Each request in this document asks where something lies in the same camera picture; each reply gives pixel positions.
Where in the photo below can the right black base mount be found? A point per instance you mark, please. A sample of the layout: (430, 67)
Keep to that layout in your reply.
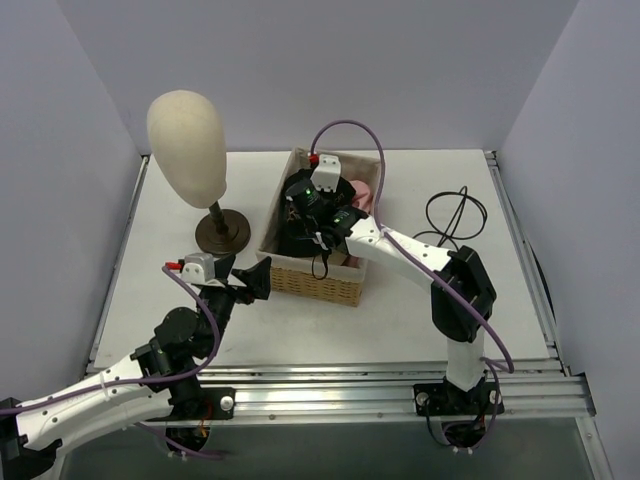
(457, 419)

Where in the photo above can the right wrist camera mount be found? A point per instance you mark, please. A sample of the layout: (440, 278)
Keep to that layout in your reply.
(326, 172)

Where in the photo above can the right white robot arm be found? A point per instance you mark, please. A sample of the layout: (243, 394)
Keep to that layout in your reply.
(461, 293)

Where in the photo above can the black cap with R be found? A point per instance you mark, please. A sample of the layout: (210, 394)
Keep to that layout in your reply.
(303, 243)

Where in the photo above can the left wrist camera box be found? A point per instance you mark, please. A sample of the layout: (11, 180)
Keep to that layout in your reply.
(195, 268)

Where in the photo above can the wicker basket with liner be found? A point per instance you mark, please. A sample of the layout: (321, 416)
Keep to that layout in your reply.
(340, 282)

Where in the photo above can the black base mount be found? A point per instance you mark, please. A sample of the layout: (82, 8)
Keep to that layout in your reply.
(215, 404)
(457, 419)

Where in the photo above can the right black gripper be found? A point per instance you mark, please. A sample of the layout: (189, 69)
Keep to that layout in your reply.
(298, 220)

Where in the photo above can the aluminium rail frame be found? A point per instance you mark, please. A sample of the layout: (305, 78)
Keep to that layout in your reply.
(325, 391)

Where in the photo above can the cream mannequin head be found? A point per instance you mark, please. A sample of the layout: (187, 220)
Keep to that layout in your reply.
(187, 140)

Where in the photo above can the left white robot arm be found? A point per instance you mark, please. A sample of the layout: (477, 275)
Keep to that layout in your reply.
(156, 380)

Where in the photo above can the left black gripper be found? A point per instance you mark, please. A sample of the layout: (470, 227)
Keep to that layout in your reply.
(236, 282)

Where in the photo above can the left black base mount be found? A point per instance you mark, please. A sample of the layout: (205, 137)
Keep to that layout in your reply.
(215, 404)

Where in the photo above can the pink hat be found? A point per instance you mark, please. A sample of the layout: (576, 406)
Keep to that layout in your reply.
(362, 200)

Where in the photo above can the dark round mannequin stand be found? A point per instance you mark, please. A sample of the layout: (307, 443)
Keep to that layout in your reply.
(222, 231)

